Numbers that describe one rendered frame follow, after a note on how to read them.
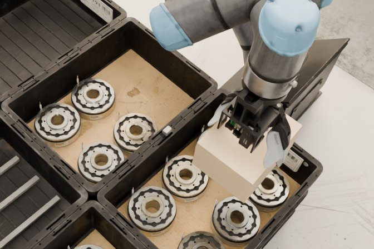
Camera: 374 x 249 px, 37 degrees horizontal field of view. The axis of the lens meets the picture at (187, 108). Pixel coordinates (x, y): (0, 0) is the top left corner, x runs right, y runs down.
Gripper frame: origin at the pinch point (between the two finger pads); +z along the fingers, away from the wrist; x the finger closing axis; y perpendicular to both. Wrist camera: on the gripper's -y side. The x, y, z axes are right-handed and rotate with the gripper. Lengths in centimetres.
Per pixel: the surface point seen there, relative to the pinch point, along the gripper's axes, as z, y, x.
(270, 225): 17.5, 2.4, 11.4
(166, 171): 24.3, 4.1, -13.6
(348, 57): 112, -139, -13
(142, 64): 28, -17, -39
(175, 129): 17.5, -1.9, -17.0
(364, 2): 112, -178, -26
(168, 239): 27.3, 14.7, -3.9
